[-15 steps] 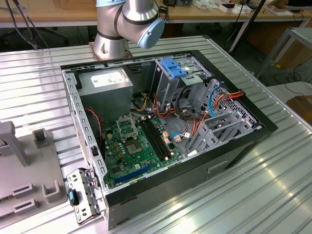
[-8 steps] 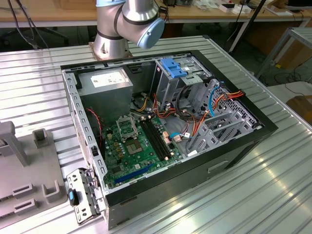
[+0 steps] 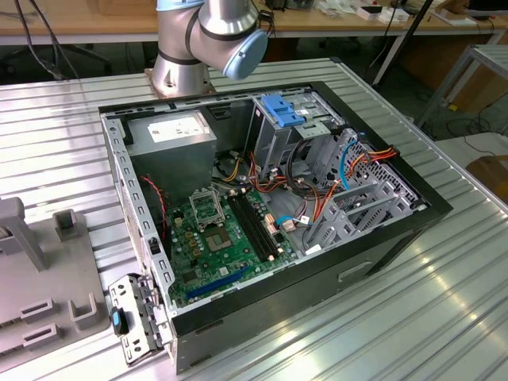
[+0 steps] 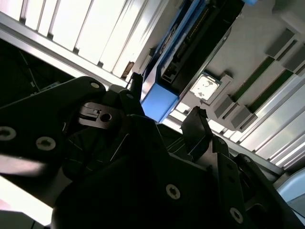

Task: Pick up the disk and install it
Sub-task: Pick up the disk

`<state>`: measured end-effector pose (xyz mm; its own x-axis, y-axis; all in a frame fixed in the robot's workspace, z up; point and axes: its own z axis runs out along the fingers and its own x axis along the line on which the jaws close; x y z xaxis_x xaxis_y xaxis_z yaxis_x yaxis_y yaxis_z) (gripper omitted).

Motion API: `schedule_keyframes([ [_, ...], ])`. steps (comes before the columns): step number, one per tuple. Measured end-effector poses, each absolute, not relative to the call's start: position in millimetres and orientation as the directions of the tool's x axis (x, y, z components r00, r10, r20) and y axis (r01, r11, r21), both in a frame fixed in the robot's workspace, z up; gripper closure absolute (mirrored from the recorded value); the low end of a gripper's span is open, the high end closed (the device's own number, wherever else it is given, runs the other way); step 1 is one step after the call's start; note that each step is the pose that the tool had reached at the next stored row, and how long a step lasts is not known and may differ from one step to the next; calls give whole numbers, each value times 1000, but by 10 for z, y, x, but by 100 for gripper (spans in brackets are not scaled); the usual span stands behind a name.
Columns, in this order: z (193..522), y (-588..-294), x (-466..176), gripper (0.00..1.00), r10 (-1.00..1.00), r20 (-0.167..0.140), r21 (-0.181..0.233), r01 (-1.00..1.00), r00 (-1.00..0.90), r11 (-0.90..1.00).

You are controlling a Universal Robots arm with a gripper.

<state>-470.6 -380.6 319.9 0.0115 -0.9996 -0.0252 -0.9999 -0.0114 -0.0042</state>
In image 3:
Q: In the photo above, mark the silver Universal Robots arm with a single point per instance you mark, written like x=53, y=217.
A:
x=178, y=71

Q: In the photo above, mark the metal disk bay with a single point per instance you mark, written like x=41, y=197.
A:
x=402, y=200

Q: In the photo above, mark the black RAM slot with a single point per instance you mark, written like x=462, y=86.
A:
x=258, y=226
x=248, y=228

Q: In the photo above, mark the grey metal drive cage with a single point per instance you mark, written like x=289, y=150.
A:
x=272, y=143

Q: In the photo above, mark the blue plastic drive latch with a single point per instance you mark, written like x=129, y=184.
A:
x=278, y=111

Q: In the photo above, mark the grey power supply unit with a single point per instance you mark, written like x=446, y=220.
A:
x=174, y=166

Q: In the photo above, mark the green motherboard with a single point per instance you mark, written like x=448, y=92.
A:
x=198, y=264

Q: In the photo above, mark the blue expansion slot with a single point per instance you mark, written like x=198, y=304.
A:
x=218, y=282

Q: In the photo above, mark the black PC case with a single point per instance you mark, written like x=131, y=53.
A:
x=278, y=313

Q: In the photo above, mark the grey parts rack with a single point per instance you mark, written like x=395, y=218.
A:
x=51, y=278

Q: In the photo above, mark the small white box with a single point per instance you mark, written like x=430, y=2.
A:
x=393, y=16

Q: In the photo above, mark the wooden desk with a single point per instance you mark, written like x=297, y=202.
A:
x=99, y=24

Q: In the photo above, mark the black stand pole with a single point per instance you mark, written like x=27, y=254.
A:
x=416, y=24

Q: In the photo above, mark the brown cardboard box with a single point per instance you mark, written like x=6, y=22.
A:
x=492, y=174
x=482, y=91

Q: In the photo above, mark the metal slot cover bracket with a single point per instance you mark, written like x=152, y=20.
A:
x=119, y=289

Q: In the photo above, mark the aluminium profile frame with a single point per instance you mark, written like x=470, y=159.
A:
x=492, y=51

